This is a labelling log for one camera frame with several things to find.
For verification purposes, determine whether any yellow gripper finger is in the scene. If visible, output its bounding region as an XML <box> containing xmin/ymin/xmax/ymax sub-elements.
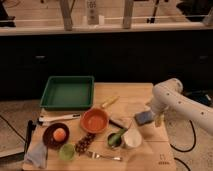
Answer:
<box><xmin>155</xmin><ymin>114</ymin><xmax>164</xmax><ymax>127</ymax></box>

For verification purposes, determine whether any blue sponge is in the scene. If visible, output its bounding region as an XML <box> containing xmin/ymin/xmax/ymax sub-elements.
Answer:
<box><xmin>134</xmin><ymin>111</ymin><xmax>154</xmax><ymax>126</ymax></box>

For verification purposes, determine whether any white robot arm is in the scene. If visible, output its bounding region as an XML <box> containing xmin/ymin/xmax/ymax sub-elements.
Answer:
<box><xmin>150</xmin><ymin>78</ymin><xmax>213</xmax><ymax>136</ymax></box>

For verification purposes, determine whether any green plastic tray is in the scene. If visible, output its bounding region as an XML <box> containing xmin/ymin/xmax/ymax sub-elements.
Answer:
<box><xmin>40</xmin><ymin>76</ymin><xmax>94</xmax><ymax>111</ymax></box>

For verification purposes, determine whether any white cup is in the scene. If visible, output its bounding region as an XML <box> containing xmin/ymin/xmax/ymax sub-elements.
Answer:
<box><xmin>123</xmin><ymin>129</ymin><xmax>142</xmax><ymax>149</ymax></box>

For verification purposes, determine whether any wooden brush block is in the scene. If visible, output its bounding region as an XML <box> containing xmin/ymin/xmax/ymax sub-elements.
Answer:
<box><xmin>109</xmin><ymin>116</ymin><xmax>131</xmax><ymax>129</ymax></box>

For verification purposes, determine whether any green vegetable in bowl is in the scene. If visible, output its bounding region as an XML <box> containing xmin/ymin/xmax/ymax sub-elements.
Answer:
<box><xmin>108</xmin><ymin>129</ymin><xmax>126</xmax><ymax>148</ymax></box>

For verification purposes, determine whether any orange bowl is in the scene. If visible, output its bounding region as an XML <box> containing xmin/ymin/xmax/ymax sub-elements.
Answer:
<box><xmin>80</xmin><ymin>108</ymin><xmax>109</xmax><ymax>134</ymax></box>

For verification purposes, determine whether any metal fork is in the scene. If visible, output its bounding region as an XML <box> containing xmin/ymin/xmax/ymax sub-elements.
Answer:
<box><xmin>86</xmin><ymin>151</ymin><xmax>123</xmax><ymax>161</ymax></box>

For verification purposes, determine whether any bunch of dark grapes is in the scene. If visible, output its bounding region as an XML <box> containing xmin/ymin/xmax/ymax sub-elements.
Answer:
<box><xmin>75</xmin><ymin>133</ymin><xmax>96</xmax><ymax>154</ymax></box>

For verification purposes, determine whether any small green cup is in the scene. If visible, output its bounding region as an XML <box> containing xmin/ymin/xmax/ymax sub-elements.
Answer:
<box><xmin>59</xmin><ymin>144</ymin><xmax>75</xmax><ymax>161</ymax></box>

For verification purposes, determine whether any orange fruit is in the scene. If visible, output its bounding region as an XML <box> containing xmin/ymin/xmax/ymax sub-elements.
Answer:
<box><xmin>53</xmin><ymin>128</ymin><xmax>66</xmax><ymax>142</ymax></box>

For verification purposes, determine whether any dark red plate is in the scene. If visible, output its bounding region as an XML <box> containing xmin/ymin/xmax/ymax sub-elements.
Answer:
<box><xmin>42</xmin><ymin>123</ymin><xmax>70</xmax><ymax>149</ymax></box>

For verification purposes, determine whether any grey cloth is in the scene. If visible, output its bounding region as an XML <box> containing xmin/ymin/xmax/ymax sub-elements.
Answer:
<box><xmin>24</xmin><ymin>142</ymin><xmax>47</xmax><ymax>169</ymax></box>

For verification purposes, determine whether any black cable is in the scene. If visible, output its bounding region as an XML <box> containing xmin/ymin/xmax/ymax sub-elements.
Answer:
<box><xmin>169</xmin><ymin>120</ymin><xmax>198</xmax><ymax>154</ymax></box>

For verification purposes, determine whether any white handled utensil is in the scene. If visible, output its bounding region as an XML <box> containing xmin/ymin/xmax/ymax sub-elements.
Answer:
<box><xmin>38</xmin><ymin>114</ymin><xmax>81</xmax><ymax>122</ymax></box>

